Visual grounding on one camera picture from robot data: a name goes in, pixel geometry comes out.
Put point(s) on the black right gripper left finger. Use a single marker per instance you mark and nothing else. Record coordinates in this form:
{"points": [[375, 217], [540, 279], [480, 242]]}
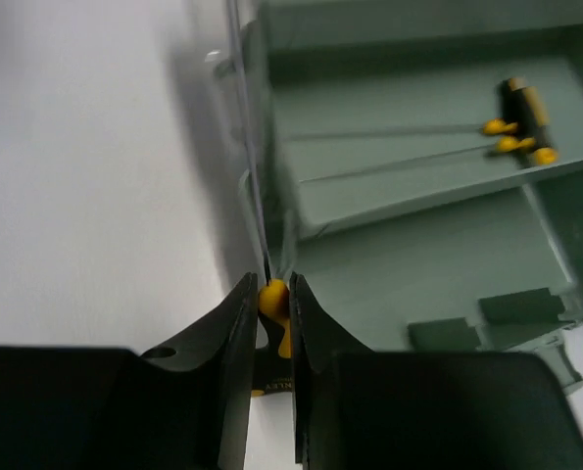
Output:
{"points": [[183, 404]]}

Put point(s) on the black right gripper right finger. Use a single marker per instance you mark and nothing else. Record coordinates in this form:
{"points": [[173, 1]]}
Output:
{"points": [[355, 408]]}

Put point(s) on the yellow black T-handle hex key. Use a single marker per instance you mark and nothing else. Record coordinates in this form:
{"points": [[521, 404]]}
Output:
{"points": [[272, 370]]}

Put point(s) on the green plastic toolbox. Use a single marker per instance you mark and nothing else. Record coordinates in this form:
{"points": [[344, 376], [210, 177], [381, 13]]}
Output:
{"points": [[471, 253]]}

